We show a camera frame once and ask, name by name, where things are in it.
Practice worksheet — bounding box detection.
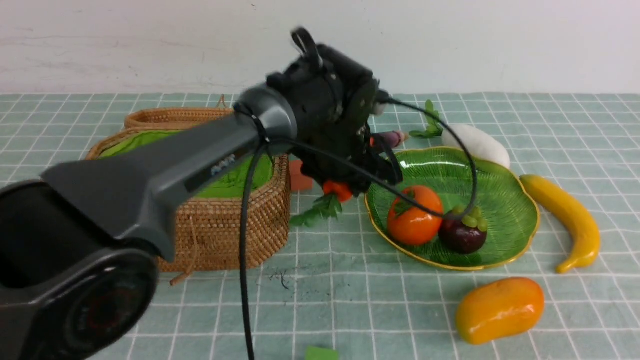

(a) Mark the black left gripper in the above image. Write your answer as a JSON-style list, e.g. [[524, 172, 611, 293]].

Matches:
[[266, 44, 403, 196]]

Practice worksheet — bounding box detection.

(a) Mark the purple eggplant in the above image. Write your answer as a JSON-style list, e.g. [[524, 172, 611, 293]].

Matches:
[[369, 130, 410, 150]]

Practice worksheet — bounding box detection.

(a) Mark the orange carrot with leaves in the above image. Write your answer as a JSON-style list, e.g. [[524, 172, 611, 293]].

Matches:
[[289, 180, 353, 227]]

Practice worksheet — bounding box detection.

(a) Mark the orange persimmon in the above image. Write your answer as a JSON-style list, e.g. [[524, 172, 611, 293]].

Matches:
[[386, 186, 444, 247]]

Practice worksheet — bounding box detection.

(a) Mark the white radish with leaves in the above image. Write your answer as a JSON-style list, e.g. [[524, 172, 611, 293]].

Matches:
[[409, 116, 511, 169]]

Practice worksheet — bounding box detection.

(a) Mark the dark purple mangosteen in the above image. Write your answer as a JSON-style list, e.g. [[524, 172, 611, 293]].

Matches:
[[438, 205, 489, 255]]

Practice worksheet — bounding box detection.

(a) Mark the orange yellow mango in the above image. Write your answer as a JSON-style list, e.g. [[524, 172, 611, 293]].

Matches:
[[455, 276, 546, 346]]

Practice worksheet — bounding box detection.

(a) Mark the yellow banana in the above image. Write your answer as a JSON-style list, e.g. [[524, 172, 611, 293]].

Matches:
[[519, 174, 601, 274]]

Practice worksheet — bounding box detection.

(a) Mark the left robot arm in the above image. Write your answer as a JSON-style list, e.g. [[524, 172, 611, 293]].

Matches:
[[1, 45, 389, 360]]

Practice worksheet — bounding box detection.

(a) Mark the orange cylinder block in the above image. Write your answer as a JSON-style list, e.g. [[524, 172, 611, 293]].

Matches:
[[289, 159, 314, 192]]

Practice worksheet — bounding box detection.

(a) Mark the woven wicker basket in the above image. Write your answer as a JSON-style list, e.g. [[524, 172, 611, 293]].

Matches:
[[86, 126, 291, 272]]

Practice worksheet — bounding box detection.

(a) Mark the green checkered tablecloth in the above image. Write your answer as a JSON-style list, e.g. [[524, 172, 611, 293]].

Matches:
[[0, 93, 640, 360]]

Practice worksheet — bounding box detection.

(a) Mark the green leaf-shaped glass plate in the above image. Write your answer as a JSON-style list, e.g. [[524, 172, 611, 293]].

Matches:
[[365, 146, 540, 271]]

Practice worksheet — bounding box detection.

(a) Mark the green cube block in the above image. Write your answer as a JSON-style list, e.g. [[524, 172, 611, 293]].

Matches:
[[304, 346, 339, 360]]

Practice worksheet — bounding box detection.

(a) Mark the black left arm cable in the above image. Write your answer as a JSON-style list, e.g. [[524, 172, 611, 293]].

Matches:
[[239, 97, 479, 360]]

